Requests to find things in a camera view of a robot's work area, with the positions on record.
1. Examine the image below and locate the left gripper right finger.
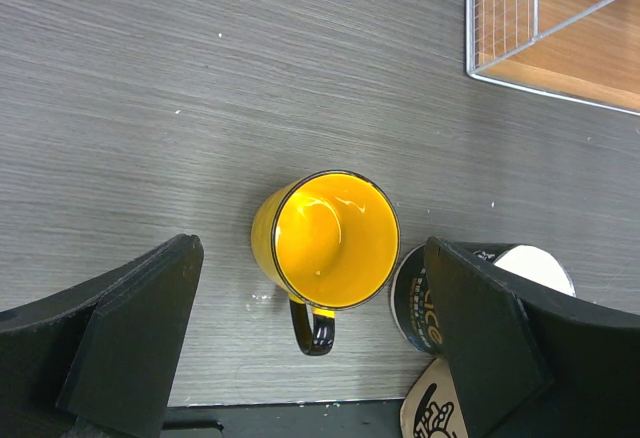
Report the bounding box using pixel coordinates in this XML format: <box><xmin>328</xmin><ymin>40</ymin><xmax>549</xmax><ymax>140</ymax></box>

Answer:
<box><xmin>425</xmin><ymin>237</ymin><xmax>639</xmax><ymax>437</ymax></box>

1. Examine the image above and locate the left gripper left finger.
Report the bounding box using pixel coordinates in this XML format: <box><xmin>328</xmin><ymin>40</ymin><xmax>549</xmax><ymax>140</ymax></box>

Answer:
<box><xmin>1</xmin><ymin>234</ymin><xmax>204</xmax><ymax>437</ymax></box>

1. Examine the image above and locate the brown paper towel roll front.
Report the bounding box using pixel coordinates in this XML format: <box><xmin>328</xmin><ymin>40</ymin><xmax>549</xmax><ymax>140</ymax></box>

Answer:
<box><xmin>400</xmin><ymin>358</ymin><xmax>468</xmax><ymax>438</ymax></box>

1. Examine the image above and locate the white roll dark wrap centre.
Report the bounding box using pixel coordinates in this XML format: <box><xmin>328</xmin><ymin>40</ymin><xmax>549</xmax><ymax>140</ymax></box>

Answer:
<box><xmin>390</xmin><ymin>242</ymin><xmax>576</xmax><ymax>356</ymax></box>

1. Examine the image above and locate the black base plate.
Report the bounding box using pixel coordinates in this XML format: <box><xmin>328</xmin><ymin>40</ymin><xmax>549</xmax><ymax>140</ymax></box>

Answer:
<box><xmin>161</xmin><ymin>399</ymin><xmax>402</xmax><ymax>438</ymax></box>

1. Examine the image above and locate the yellow mug black handle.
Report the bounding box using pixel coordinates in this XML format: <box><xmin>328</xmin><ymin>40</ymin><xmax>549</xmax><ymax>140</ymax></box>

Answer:
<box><xmin>250</xmin><ymin>170</ymin><xmax>400</xmax><ymax>356</ymax></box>

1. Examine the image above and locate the white wire wooden shelf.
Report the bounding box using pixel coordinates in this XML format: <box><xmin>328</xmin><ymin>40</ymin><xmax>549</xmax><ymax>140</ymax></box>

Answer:
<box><xmin>465</xmin><ymin>0</ymin><xmax>639</xmax><ymax>115</ymax></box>

